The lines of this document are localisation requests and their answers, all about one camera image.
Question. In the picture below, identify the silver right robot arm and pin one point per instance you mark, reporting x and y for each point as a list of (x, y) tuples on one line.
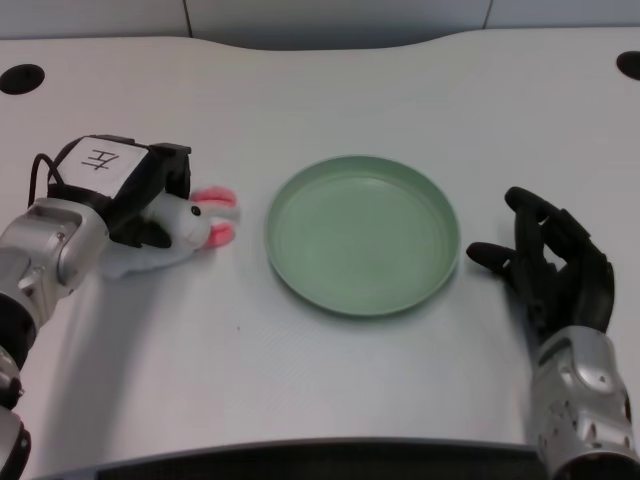
[(585, 405)]

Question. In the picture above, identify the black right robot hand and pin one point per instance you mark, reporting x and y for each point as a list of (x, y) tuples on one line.
[(560, 270)]

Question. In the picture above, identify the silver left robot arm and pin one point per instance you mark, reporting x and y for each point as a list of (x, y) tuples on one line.
[(35, 260)]

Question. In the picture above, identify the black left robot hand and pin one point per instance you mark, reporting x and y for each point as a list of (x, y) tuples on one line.
[(120, 185)]

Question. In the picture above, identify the green round plate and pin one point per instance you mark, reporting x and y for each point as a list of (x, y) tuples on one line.
[(361, 235)]

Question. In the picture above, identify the black robot torso edge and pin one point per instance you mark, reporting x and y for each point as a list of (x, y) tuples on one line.
[(310, 460)]

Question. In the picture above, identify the white plush rabbit doll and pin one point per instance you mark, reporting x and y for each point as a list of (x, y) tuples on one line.
[(195, 230)]

